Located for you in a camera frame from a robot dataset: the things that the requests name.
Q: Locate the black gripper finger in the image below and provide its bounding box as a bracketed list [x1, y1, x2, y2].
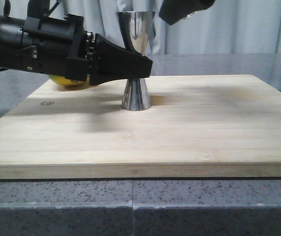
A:
[159, 0, 215, 25]

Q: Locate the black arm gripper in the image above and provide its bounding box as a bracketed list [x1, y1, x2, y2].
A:
[0, 15, 153, 86]

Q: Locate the silver metal jigger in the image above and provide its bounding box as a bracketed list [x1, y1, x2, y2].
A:
[117, 11, 155, 111]

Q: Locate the clear glass beaker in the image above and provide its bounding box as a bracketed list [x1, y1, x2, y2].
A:
[182, 11, 196, 20]

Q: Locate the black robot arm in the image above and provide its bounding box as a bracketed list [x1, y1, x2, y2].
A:
[0, 0, 152, 86]

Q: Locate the yellow lemon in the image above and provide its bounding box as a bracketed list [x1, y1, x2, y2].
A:
[49, 75, 86, 87]

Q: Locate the grey curtain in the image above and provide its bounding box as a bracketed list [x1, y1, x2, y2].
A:
[0, 0, 281, 56]

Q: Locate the wooden cutting board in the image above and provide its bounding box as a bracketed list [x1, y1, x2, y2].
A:
[0, 75, 281, 179]

